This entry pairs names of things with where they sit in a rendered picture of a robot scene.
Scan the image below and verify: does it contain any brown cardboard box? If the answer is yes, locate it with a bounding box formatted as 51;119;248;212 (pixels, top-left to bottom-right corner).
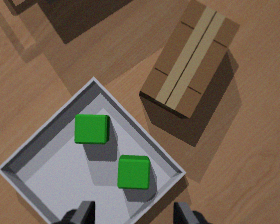
139;0;239;118

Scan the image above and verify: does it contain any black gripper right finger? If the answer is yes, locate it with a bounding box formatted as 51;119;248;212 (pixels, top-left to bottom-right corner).
173;202;211;224

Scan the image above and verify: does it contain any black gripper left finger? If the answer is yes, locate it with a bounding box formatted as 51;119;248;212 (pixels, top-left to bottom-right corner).
52;201;95;224

